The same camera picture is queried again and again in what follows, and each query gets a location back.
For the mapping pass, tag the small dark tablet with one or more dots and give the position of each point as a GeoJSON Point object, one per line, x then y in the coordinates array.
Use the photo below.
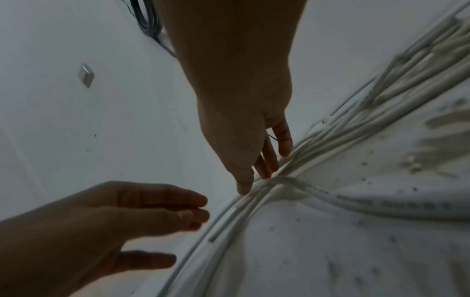
{"type": "Point", "coordinates": [86, 76]}

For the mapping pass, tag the person's left hand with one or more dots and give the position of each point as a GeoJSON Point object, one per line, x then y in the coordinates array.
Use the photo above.
{"type": "Point", "coordinates": [73, 232]}

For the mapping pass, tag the person's right hand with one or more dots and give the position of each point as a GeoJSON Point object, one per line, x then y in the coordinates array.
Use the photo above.
{"type": "Point", "coordinates": [235, 87]}

